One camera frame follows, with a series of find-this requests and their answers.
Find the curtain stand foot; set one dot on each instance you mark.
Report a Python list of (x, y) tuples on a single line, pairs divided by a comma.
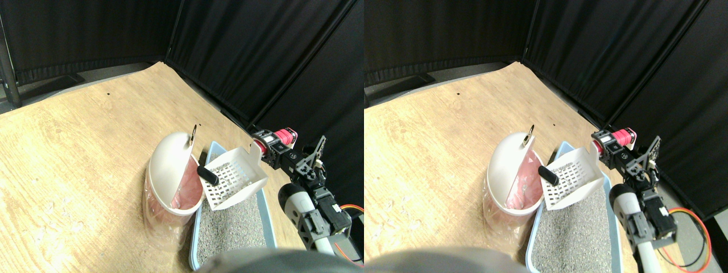
[(415, 79), (68, 79)]

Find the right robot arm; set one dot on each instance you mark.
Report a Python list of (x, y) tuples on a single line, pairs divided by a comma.
[(628, 210), (298, 207)]

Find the white bin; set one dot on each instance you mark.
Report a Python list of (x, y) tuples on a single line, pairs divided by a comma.
[(168, 165), (509, 165)]

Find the black bracket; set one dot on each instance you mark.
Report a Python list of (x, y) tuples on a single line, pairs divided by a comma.
[(313, 156), (650, 156)]

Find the black lump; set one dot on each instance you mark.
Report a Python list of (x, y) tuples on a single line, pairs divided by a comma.
[(208, 176), (549, 176)]

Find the blue litter tray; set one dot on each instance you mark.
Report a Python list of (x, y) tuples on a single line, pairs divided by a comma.
[(574, 239), (233, 227)]

